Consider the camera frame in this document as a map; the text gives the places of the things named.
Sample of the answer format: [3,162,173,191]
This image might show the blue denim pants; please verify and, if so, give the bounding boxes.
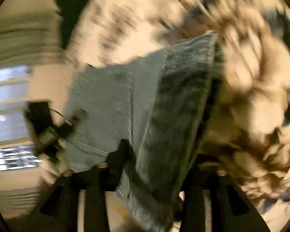
[64,34,223,231]

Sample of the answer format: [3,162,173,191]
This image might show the bright window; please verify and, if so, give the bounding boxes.
[0,65,41,172]

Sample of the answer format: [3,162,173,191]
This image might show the white brown patterned bedspread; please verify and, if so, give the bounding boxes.
[67,0,290,225]

